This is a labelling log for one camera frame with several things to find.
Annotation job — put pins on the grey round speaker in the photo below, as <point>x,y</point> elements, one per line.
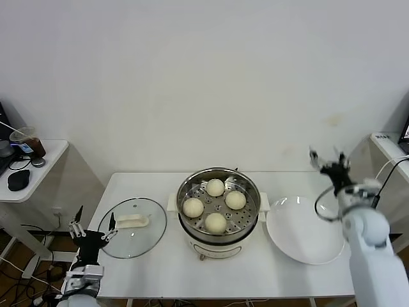
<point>4,149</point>

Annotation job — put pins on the grey round disc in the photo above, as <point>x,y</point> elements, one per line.
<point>38,163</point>

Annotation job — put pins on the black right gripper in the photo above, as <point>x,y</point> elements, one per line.
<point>336,172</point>

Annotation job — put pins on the perforated steel steamer insert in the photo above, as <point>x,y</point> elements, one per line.
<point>249,198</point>

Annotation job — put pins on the white round plate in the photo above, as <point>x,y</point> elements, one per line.
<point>294,233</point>

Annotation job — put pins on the white side table black frame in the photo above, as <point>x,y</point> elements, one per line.
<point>388,145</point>

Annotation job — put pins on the dark laptop screen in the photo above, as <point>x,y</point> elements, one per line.
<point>405,131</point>

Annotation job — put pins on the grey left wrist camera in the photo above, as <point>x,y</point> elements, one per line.
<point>92,272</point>

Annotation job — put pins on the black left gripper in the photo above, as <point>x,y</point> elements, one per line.
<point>90,244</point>

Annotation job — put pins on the small blue white device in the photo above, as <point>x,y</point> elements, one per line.
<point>24,148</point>

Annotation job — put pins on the white rounded side table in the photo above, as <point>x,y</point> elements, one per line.
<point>48,150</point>

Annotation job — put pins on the steel steamer pot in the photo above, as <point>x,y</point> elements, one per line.
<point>217,250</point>

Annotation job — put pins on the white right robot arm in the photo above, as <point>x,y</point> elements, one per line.
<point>370,256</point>

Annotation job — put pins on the white drinking straw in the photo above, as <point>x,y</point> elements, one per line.
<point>8,125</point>

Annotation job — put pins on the white steamed baozi bun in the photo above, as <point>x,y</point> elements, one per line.
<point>214,187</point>
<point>215,223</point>
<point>192,207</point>
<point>236,199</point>

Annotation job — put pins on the plastic cup brown drink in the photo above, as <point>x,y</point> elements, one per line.
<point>36,146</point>

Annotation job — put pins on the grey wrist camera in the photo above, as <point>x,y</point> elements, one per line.
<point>362,189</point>
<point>92,272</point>

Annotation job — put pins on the black monitor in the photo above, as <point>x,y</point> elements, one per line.
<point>2,115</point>

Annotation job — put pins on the black computer mouse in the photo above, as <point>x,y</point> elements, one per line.
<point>18,180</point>

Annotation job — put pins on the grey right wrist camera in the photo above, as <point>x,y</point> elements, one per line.
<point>362,189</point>

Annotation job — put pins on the large white table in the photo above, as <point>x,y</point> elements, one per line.
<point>159,278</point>

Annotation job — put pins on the white wall outlet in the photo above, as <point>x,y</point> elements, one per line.
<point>57,211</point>

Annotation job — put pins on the black laptop keyboard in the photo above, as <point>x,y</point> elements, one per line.
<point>3,166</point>

